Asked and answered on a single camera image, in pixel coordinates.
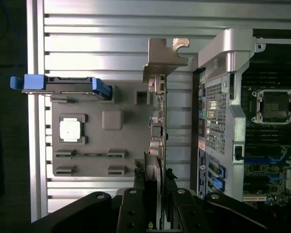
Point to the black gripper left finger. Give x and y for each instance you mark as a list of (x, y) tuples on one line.
[(130, 213)]

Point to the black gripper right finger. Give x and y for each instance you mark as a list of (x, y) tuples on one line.
[(191, 216)]

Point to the blue expansion slot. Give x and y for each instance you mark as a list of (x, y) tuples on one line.
[(257, 160)]

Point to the green ram stick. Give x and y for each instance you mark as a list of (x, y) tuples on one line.
[(91, 154)]

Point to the grey plastic parts rack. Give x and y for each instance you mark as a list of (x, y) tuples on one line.
[(94, 140)]

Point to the silver cpu chip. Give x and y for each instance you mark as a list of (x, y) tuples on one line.
[(70, 129)]

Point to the green motherboard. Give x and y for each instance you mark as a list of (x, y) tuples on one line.
[(269, 145)]

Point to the cpu socket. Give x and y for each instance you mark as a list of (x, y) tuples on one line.
[(274, 106)]

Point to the hard disk in blue carrier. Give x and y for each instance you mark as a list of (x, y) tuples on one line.
[(70, 85)]

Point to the open grey pc case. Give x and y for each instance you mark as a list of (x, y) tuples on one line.
[(232, 72)]

